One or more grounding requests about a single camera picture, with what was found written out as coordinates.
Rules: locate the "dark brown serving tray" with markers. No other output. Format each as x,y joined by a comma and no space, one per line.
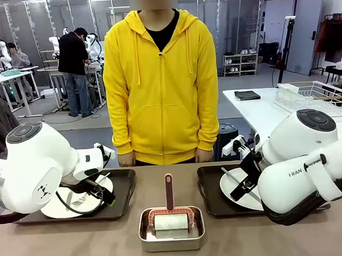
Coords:
122,193
211,189

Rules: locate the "person's left hand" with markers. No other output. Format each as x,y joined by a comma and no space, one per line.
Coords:
204,155

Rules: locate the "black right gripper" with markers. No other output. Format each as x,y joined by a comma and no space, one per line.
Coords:
252,169

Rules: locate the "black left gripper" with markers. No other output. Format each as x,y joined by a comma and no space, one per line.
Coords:
104,191

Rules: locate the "silver table knife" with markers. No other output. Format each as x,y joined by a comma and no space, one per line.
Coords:
229,175

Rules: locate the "white side table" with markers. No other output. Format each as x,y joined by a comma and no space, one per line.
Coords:
259,112

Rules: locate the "black folded cloth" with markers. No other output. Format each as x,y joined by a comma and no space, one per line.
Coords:
246,95

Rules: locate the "person in yellow hoodie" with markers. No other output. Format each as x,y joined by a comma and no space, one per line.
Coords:
161,105

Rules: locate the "person's left forearm yellow sleeve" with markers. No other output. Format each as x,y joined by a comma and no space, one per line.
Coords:
208,129

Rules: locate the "black tripod stand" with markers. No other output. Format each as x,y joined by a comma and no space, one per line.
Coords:
290,27

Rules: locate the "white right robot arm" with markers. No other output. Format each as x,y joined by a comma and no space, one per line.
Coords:
300,181

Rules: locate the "white shoe rack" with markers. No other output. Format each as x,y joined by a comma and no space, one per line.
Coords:
240,64

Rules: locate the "rectangular metal container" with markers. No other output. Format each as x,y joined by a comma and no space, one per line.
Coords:
171,245

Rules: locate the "person's right forearm yellow sleeve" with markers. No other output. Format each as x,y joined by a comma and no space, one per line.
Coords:
119,133

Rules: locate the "silver fork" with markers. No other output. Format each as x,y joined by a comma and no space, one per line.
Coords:
78,202

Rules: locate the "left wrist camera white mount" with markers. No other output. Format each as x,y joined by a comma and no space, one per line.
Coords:
109,150

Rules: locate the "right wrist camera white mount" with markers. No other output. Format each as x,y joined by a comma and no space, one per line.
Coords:
229,149

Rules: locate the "black clothes rack with clothes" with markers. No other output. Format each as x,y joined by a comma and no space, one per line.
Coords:
335,39

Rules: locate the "white round plate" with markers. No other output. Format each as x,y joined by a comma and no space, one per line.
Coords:
53,214
225,186

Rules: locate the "person's right hand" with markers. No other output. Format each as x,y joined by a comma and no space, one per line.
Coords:
126,160

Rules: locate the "white workbench table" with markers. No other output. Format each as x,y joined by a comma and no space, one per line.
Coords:
51,70
2,78

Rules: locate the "seated person in grey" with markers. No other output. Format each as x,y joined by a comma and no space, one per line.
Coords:
21,59

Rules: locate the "white box in rack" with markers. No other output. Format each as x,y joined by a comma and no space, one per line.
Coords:
286,88

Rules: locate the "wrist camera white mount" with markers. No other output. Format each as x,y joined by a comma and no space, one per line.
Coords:
229,149
109,150

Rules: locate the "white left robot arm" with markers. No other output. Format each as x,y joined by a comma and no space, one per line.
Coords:
32,169

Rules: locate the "black cart with tissue box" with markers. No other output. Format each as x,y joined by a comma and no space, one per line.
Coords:
338,69

